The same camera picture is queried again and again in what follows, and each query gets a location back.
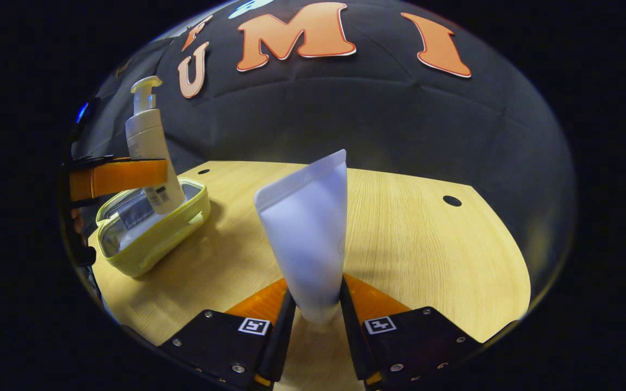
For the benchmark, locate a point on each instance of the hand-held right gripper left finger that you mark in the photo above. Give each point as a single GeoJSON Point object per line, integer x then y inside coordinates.
{"type": "Point", "coordinates": [277, 342]}

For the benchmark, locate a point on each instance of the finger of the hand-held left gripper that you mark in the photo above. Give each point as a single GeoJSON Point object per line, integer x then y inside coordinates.
{"type": "Point", "coordinates": [117, 176]}

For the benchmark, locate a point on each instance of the white pump bottle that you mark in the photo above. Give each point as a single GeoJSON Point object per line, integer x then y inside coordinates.
{"type": "Point", "coordinates": [147, 136]}

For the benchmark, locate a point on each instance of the pale yellow suitcase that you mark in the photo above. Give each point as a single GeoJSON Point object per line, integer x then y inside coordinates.
{"type": "Point", "coordinates": [155, 244]}

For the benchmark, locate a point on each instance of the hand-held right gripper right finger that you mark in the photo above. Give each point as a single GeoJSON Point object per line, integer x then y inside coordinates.
{"type": "Point", "coordinates": [354, 342]}

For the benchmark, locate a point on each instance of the white squeeze tube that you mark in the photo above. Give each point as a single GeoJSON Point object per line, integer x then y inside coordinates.
{"type": "Point", "coordinates": [305, 233]}

